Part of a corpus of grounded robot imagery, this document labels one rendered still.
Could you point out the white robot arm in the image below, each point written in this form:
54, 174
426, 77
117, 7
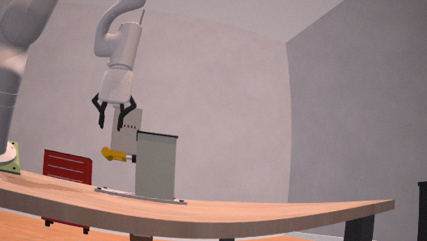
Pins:
22, 24

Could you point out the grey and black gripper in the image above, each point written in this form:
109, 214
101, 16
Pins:
116, 87

